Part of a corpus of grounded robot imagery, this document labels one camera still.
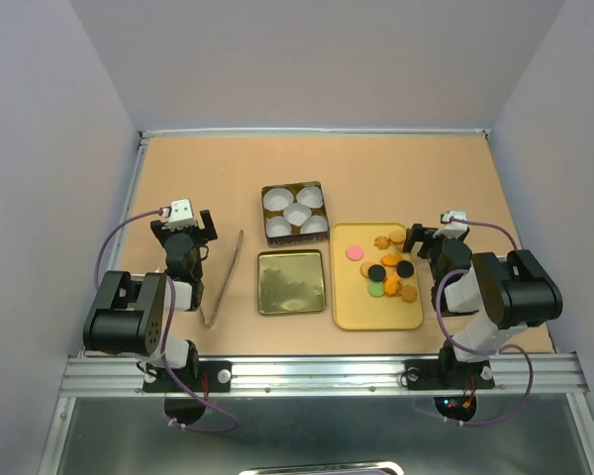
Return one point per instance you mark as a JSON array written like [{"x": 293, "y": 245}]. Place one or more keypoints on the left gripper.
[{"x": 161, "y": 234}]

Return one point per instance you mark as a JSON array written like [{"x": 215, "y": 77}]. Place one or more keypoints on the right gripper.
[{"x": 417, "y": 232}]

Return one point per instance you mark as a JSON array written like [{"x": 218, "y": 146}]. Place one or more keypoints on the orange swirl cookie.
[{"x": 382, "y": 242}]

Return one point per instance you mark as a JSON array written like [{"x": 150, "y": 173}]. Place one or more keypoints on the black sandwich cookie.
[
  {"x": 405, "y": 269},
  {"x": 377, "y": 273}
]

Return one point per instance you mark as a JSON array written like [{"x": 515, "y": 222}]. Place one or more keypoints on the pink macaron cookie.
[{"x": 354, "y": 253}]

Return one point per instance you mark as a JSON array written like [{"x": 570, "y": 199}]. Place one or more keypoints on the metal serving tongs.
[{"x": 210, "y": 320}]

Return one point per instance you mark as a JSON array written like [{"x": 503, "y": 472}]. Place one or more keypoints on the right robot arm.
[{"x": 504, "y": 296}]

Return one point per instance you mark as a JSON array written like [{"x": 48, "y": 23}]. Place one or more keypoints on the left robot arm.
[{"x": 127, "y": 311}]

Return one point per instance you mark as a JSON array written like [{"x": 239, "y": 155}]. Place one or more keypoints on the round tan sandwich cookie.
[{"x": 398, "y": 236}]

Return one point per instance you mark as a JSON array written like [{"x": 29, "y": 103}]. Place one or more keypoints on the tan flower cookie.
[{"x": 408, "y": 293}]

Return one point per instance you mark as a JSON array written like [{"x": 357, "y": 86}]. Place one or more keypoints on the beige round biscuit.
[{"x": 364, "y": 268}]

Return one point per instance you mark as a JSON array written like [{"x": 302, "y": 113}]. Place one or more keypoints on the green sandwich cookie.
[{"x": 376, "y": 289}]

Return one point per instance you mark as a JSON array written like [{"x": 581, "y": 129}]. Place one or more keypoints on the white paper cup liner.
[
  {"x": 277, "y": 199},
  {"x": 311, "y": 197},
  {"x": 277, "y": 227},
  {"x": 315, "y": 224},
  {"x": 296, "y": 214}
]

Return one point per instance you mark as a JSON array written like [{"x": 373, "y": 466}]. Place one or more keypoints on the square cookie tin box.
[{"x": 296, "y": 238}]

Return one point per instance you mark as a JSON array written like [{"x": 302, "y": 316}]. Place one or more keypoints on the gold tin lid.
[{"x": 290, "y": 282}]

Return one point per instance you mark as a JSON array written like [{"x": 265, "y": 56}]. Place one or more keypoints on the yellow serving tray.
[{"x": 354, "y": 309}]

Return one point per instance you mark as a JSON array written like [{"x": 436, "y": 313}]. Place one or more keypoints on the metal tray at bottom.
[{"x": 370, "y": 467}]

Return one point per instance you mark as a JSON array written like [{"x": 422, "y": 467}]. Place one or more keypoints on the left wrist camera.
[{"x": 179, "y": 215}]

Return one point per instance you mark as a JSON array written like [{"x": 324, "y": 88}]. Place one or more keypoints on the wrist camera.
[
  {"x": 179, "y": 215},
  {"x": 454, "y": 225}
]

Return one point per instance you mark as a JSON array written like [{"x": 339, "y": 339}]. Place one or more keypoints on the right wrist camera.
[{"x": 454, "y": 225}]

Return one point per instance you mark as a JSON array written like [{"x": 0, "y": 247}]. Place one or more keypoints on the aluminium mounting rail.
[{"x": 318, "y": 376}]

